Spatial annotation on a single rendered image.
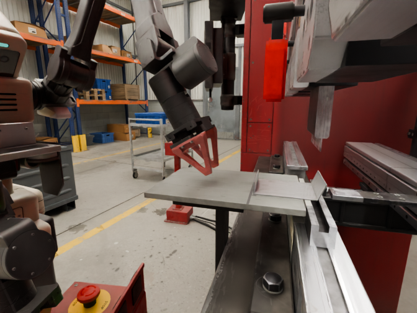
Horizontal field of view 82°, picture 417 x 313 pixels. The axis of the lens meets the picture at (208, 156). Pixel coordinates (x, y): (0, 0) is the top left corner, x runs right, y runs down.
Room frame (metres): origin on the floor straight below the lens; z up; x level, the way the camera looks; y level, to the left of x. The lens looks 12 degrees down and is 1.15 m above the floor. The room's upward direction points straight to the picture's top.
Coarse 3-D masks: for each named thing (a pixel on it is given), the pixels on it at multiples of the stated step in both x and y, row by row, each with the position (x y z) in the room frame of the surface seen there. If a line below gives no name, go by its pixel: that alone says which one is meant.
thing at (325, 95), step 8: (320, 88) 0.35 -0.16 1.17; (328, 88) 0.35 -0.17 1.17; (312, 96) 0.42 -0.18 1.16; (320, 96) 0.35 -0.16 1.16; (328, 96) 0.35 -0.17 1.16; (312, 104) 0.41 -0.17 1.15; (320, 104) 0.35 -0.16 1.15; (328, 104) 0.35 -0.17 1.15; (312, 112) 0.40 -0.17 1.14; (320, 112) 0.35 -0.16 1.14; (328, 112) 0.35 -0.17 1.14; (312, 120) 0.39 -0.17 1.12; (320, 120) 0.35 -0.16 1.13; (328, 120) 0.35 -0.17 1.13; (312, 128) 0.38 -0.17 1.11; (320, 128) 0.35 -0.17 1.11; (328, 128) 0.35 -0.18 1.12; (312, 136) 0.44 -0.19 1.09; (320, 136) 0.35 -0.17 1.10; (328, 136) 0.35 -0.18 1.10; (320, 144) 0.35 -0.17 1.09
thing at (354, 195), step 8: (328, 192) 0.40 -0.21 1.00; (336, 192) 0.38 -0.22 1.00; (344, 192) 0.38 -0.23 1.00; (352, 192) 0.38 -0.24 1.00; (360, 192) 0.38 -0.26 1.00; (368, 192) 0.38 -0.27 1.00; (376, 192) 0.38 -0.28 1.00; (344, 200) 0.36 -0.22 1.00; (352, 200) 0.36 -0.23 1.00; (360, 200) 0.36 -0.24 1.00; (368, 200) 0.35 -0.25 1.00; (376, 200) 0.35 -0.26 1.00; (384, 200) 0.35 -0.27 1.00; (392, 200) 0.35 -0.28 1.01; (400, 200) 0.35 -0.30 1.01; (408, 200) 0.35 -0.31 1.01; (416, 200) 0.35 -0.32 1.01
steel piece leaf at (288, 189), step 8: (256, 176) 0.41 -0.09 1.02; (256, 184) 0.42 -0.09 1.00; (264, 184) 0.43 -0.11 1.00; (272, 184) 0.43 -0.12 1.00; (280, 184) 0.43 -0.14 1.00; (288, 184) 0.43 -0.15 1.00; (296, 184) 0.43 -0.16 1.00; (304, 184) 0.43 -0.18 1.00; (256, 192) 0.39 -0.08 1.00; (264, 192) 0.39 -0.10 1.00; (272, 192) 0.39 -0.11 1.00; (280, 192) 0.39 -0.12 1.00; (288, 192) 0.39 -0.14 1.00; (296, 192) 0.39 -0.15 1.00; (304, 192) 0.39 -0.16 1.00; (312, 192) 0.39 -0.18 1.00; (312, 200) 0.36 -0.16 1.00
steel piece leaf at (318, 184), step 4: (316, 172) 0.43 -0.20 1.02; (316, 176) 0.42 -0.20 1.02; (320, 176) 0.40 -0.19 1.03; (316, 180) 0.41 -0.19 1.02; (320, 180) 0.39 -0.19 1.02; (324, 180) 0.37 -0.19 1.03; (312, 184) 0.42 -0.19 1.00; (316, 184) 0.39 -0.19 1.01; (320, 184) 0.38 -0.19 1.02; (324, 184) 0.36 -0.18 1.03; (316, 188) 0.38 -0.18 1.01; (320, 188) 0.37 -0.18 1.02; (324, 188) 0.35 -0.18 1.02; (316, 192) 0.38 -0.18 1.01; (320, 192) 0.36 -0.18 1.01; (316, 196) 0.36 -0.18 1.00; (320, 196) 0.35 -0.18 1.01
